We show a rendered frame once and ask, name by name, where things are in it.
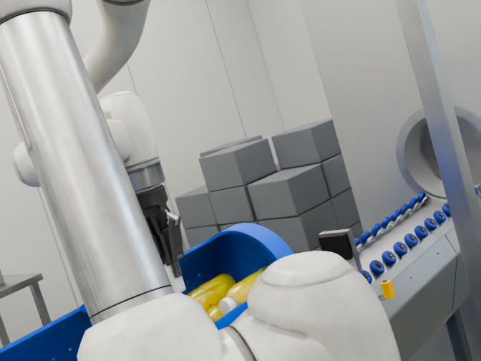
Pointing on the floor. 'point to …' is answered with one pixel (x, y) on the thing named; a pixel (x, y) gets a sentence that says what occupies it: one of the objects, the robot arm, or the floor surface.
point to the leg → (458, 337)
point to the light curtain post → (444, 136)
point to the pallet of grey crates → (274, 188)
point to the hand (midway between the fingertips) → (175, 277)
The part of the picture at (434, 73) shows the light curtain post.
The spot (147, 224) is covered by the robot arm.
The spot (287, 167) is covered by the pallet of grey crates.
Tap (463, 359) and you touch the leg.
